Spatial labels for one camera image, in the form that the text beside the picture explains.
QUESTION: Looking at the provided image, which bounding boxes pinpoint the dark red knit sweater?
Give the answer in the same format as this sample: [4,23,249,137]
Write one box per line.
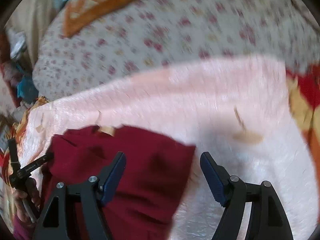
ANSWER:
[40,126,195,239]

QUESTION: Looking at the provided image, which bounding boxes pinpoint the person's left hand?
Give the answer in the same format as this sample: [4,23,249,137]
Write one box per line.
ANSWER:
[14,178,41,227]

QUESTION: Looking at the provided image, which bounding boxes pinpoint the blue plastic bag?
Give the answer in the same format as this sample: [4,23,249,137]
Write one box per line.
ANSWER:
[17,75,39,103]

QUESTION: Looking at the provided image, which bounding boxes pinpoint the red hanging cloth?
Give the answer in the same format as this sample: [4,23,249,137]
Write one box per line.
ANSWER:
[1,30,21,108]

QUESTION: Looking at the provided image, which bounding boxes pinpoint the pink quilted bedspread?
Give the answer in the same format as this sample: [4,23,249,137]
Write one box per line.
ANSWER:
[18,55,319,239]

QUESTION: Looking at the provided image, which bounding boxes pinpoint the clear plastic bag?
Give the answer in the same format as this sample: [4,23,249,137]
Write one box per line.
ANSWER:
[7,29,27,61]

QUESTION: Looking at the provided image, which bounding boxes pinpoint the orange red yellow blanket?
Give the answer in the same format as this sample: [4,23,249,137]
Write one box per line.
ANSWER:
[286,64,320,178]

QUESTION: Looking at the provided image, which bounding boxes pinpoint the beige curtain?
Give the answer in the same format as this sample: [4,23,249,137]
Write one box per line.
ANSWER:
[5,0,64,67]

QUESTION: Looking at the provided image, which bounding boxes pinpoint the floral white duvet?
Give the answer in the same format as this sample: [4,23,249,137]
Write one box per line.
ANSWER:
[33,0,319,101]

